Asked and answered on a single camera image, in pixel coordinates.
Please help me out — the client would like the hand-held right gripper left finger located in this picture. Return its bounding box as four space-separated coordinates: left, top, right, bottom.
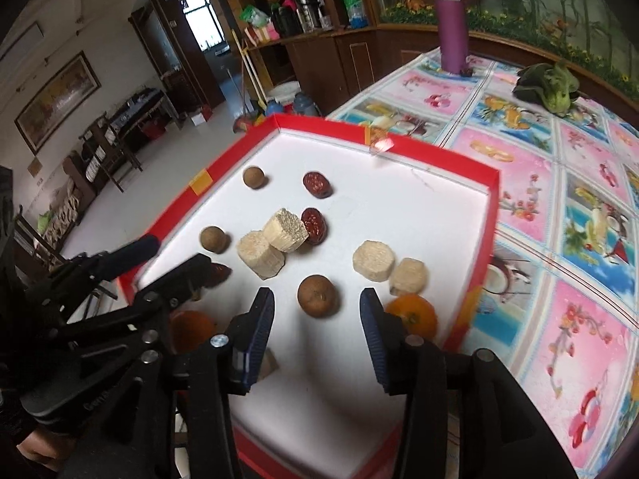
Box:
65 287 276 479

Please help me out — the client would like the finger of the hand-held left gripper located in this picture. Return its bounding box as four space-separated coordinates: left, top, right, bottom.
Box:
55 253 213 355
47 234 161 306

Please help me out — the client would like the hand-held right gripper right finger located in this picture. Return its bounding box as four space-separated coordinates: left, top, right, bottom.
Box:
359 288 580 479

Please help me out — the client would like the red date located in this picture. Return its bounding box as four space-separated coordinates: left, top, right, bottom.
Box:
303 172 331 199
301 208 327 246
202 263 232 289

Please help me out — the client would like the brown longan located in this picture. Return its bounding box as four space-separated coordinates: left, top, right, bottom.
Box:
297 274 341 319
242 166 268 190
200 226 233 253

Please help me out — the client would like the orange tangerine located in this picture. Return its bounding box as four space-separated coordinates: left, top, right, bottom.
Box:
384 294 439 345
170 310 219 355

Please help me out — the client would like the red box with white inside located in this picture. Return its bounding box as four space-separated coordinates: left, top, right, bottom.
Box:
116 114 501 479

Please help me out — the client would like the person's left hand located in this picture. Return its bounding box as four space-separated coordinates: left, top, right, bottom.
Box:
19 426 71 466

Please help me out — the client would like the wooden chair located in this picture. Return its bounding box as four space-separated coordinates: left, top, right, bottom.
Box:
80 115 143 193

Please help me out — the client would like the printed pink tablecloth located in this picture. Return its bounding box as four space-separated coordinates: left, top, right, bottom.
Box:
327 47 639 475

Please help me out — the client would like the white bucket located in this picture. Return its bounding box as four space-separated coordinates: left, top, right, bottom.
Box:
270 81 305 111

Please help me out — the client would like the window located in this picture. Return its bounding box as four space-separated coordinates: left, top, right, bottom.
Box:
182 0 225 53

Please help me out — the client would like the wooden cabinet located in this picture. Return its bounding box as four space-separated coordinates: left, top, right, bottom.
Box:
200 0 380 105

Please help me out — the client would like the green and pink bag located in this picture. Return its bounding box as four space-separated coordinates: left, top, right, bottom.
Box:
240 5 278 43

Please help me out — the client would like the black jug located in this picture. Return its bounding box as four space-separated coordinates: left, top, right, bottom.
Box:
272 4 299 37

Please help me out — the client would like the steel thermos flask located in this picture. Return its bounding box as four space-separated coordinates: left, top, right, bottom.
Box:
294 0 323 31

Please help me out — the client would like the green leafy vegetable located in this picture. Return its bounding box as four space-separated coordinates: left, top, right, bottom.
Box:
513 62 581 113

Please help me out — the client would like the clear plastic bottle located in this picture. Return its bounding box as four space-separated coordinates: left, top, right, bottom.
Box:
344 0 369 28

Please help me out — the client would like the purple water bottle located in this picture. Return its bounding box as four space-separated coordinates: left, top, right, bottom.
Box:
427 0 470 73

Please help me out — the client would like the framed wall painting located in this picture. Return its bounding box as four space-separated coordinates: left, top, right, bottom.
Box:
14 51 102 155

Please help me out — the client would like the yellow broom handle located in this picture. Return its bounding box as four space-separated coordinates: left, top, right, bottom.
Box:
227 30 268 111

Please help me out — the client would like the flower wall mural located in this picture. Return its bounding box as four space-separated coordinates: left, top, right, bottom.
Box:
369 0 639 85

